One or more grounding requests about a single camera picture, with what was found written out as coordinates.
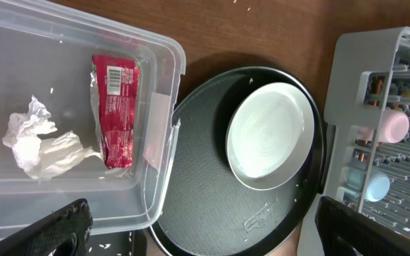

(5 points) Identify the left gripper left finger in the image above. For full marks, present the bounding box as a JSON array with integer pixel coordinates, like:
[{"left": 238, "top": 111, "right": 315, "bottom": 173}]
[{"left": 0, "top": 198, "right": 93, "bottom": 256}]

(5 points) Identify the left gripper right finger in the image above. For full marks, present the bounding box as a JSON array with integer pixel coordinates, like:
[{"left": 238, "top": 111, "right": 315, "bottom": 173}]
[{"left": 315, "top": 196, "right": 410, "bottom": 256}]

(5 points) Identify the blue cup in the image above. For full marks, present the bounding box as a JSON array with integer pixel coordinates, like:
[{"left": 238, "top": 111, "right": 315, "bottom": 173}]
[{"left": 347, "top": 169, "right": 391, "bottom": 202}]

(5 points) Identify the white tissue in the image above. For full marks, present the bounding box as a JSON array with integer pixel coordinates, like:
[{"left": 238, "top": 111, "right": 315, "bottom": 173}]
[{"left": 2, "top": 96, "right": 101, "bottom": 179}]

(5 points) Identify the pink cup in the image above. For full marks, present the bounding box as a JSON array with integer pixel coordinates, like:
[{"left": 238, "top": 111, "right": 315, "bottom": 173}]
[{"left": 355, "top": 108, "right": 409, "bottom": 144}]

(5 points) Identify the grey plate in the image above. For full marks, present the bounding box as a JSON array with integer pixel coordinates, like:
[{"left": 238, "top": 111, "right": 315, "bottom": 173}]
[{"left": 226, "top": 82, "right": 315, "bottom": 191}]

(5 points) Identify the red snack wrapper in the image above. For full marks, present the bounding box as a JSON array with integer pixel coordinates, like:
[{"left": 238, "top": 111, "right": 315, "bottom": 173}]
[{"left": 92, "top": 55, "right": 141, "bottom": 169}]

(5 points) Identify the grey dishwasher rack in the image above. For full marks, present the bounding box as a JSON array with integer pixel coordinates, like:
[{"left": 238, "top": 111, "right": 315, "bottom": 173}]
[{"left": 318, "top": 26, "right": 410, "bottom": 240}]

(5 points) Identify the black rectangular tray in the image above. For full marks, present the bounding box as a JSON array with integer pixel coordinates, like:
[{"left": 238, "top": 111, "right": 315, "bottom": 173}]
[{"left": 85, "top": 230, "right": 147, "bottom": 256}]

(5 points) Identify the clear plastic bin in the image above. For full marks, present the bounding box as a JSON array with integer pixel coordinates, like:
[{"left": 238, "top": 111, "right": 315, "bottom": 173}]
[{"left": 0, "top": 1, "right": 186, "bottom": 240}]

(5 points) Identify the round black tray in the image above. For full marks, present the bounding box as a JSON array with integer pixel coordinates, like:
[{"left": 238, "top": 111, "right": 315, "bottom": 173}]
[{"left": 150, "top": 67, "right": 326, "bottom": 255}]

